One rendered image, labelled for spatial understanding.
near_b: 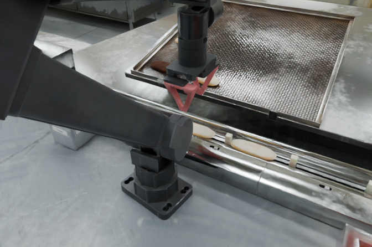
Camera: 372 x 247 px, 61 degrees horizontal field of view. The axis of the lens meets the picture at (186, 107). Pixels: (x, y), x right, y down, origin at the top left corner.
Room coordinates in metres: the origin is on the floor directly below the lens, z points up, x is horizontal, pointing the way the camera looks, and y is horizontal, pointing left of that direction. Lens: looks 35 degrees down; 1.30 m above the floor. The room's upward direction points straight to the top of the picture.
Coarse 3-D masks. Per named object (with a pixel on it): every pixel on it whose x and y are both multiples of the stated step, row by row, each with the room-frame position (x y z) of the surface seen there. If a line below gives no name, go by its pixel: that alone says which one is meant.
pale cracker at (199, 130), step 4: (196, 124) 0.58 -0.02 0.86; (196, 128) 0.56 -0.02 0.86; (200, 128) 0.56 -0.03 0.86; (204, 128) 0.56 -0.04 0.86; (208, 128) 0.56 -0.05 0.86; (196, 132) 0.55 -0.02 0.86; (200, 132) 0.54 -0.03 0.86; (204, 132) 0.54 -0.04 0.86; (208, 132) 0.55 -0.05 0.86; (212, 132) 0.55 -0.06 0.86; (200, 136) 0.54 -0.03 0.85; (204, 136) 0.54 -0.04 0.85; (208, 136) 0.54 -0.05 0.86; (212, 136) 0.54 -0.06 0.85
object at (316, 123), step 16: (224, 0) 1.16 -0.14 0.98; (240, 0) 1.14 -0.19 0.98; (240, 16) 1.04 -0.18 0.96; (256, 16) 1.03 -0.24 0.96; (288, 16) 1.01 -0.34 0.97; (304, 16) 1.00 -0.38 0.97; (320, 16) 1.00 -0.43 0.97; (336, 16) 0.98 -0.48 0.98; (352, 16) 0.96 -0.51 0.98; (176, 32) 0.96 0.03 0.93; (240, 32) 0.94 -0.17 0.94; (272, 32) 0.92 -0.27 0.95; (304, 32) 0.91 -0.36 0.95; (320, 32) 0.90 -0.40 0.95; (336, 32) 0.89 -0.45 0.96; (160, 48) 0.88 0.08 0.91; (176, 48) 0.88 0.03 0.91; (208, 48) 0.86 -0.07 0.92; (256, 48) 0.84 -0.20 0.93; (256, 64) 0.77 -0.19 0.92; (288, 64) 0.76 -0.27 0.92; (320, 64) 0.74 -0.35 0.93; (336, 64) 0.74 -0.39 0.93; (256, 80) 0.70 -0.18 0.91; (272, 80) 0.69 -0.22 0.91; (288, 80) 0.69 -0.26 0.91; (320, 80) 0.68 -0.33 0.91; (224, 96) 0.63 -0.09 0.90; (288, 96) 0.63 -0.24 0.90; (320, 96) 0.62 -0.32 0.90; (320, 112) 0.57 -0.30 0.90
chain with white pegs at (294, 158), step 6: (228, 138) 0.52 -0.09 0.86; (228, 144) 0.52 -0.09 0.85; (294, 156) 0.46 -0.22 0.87; (282, 162) 0.47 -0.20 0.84; (294, 162) 0.45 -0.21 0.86; (300, 168) 0.45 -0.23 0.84; (318, 174) 0.44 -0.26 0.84; (330, 180) 0.42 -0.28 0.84; (348, 186) 0.41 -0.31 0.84; (366, 186) 0.39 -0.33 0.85; (366, 192) 0.38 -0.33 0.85
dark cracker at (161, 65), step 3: (153, 63) 0.80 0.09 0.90; (156, 63) 0.79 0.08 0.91; (159, 63) 0.79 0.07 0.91; (162, 63) 0.79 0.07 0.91; (165, 63) 0.79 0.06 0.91; (168, 63) 0.79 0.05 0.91; (153, 66) 0.78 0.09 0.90; (156, 66) 0.78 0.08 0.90; (159, 66) 0.77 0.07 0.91; (162, 66) 0.77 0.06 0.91; (165, 66) 0.77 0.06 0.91; (156, 69) 0.78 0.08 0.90; (159, 69) 0.77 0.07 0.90; (162, 69) 0.76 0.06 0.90; (165, 69) 0.76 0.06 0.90; (165, 72) 0.76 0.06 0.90
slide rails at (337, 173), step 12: (216, 132) 0.56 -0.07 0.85; (288, 156) 0.48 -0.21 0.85; (288, 168) 0.44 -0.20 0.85; (312, 168) 0.44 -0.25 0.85; (324, 168) 0.44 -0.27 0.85; (336, 168) 0.44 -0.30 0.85; (324, 180) 0.41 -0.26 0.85; (348, 180) 0.41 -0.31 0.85; (360, 180) 0.41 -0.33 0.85; (360, 192) 0.38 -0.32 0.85
